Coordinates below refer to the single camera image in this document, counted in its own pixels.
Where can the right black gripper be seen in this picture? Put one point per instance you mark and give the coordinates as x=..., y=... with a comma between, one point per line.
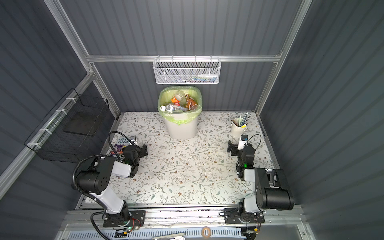
x=235, y=149

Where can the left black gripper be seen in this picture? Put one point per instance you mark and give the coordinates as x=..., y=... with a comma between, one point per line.
x=142, y=151

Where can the blue white label bottle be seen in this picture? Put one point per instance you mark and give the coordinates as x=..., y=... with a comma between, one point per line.
x=173, y=108

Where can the orange label bottle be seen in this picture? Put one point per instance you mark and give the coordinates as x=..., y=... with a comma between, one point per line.
x=175, y=101

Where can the brown label bottle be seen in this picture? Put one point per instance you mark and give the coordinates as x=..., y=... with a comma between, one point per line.
x=191, y=103

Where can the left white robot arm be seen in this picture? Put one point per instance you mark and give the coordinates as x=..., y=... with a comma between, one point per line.
x=92, y=175

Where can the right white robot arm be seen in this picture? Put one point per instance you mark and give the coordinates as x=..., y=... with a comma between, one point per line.
x=271, y=188

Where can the white trash bin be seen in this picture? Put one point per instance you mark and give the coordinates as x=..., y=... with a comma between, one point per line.
x=180, y=126

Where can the green bin liner bag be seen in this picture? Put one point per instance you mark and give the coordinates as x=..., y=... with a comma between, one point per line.
x=180, y=104

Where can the colourful paperback book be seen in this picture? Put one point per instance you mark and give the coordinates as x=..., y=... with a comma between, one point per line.
x=122, y=142

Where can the white pen cup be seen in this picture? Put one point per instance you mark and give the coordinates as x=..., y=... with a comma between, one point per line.
x=236, y=128

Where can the tape roll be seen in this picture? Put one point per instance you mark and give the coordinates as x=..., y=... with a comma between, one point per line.
x=206, y=233

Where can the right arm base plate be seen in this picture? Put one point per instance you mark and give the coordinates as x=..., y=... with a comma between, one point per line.
x=233, y=216

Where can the black wire side basket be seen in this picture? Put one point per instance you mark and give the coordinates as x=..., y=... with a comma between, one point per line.
x=73, y=132

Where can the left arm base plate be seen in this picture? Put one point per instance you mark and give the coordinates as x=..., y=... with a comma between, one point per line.
x=122, y=220

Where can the white wire wall basket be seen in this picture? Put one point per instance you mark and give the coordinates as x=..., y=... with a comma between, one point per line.
x=187, y=72

